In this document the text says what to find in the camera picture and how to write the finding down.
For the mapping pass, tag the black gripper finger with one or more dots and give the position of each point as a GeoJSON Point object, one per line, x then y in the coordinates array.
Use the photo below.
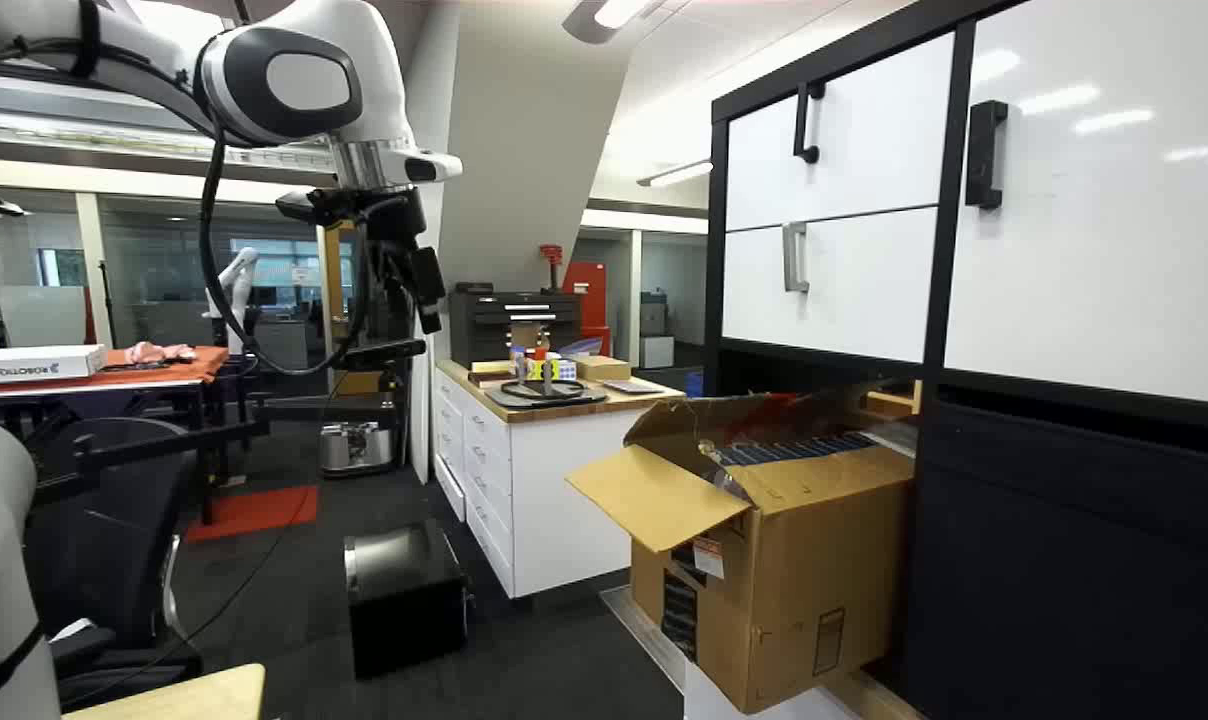
{"type": "Point", "coordinates": [413, 286]}
{"type": "Point", "coordinates": [431, 286]}

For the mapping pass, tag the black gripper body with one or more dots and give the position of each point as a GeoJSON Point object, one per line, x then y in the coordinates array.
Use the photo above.
{"type": "Point", "coordinates": [393, 223]}

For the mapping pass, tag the brown cardboard box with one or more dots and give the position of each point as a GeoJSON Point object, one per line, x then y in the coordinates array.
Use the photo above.
{"type": "Point", "coordinates": [804, 572]}

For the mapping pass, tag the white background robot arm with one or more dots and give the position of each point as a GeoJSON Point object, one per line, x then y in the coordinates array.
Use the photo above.
{"type": "Point", "coordinates": [238, 286]}

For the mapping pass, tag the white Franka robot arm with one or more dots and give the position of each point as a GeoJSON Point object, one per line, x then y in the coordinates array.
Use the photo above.
{"type": "Point", "coordinates": [336, 55]}

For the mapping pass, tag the small cardboard box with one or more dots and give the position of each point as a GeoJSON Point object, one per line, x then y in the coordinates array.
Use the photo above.
{"type": "Point", "coordinates": [602, 370]}

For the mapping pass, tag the black box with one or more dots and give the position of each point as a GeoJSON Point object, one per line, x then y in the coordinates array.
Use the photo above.
{"type": "Point", "coordinates": [406, 602]}

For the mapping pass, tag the flat white box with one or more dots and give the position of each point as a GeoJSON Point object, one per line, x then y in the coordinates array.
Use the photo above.
{"type": "Point", "coordinates": [35, 362]}

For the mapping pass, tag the large white cabinet door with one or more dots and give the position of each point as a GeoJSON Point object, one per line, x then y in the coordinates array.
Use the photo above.
{"type": "Point", "coordinates": [1111, 227]}

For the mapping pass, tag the colourful cube toy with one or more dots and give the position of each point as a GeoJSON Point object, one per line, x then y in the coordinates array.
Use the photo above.
{"type": "Point", "coordinates": [542, 365]}

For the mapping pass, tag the silver bin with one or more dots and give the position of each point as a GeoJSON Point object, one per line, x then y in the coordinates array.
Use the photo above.
{"type": "Point", "coordinates": [355, 444]}

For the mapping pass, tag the white counter with wood top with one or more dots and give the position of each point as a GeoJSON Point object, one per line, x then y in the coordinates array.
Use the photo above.
{"type": "Point", "coordinates": [549, 504]}

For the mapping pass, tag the pink items on table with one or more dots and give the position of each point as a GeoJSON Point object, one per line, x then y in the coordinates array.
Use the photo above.
{"type": "Point", "coordinates": [150, 353]}

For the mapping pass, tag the red floor mat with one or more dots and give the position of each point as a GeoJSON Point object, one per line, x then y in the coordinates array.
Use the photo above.
{"type": "Point", "coordinates": [255, 513]}

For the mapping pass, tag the ceiling light panel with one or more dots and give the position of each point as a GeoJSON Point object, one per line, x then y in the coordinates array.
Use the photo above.
{"type": "Point", "coordinates": [615, 13]}

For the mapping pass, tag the orange top table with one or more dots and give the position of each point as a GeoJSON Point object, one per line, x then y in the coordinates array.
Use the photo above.
{"type": "Point", "coordinates": [111, 378]}

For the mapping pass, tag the black office chair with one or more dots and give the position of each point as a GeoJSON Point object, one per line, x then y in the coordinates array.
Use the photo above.
{"type": "Point", "coordinates": [117, 534]}

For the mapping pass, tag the light wooden table corner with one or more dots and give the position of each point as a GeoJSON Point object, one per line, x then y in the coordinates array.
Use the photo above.
{"type": "Point", "coordinates": [190, 698]}

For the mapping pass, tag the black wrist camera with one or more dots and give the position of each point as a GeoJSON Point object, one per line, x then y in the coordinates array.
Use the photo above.
{"type": "Point", "coordinates": [314, 204]}

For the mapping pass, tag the black cabinet frame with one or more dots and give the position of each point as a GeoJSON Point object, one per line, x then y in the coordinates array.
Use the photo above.
{"type": "Point", "coordinates": [1071, 562]}

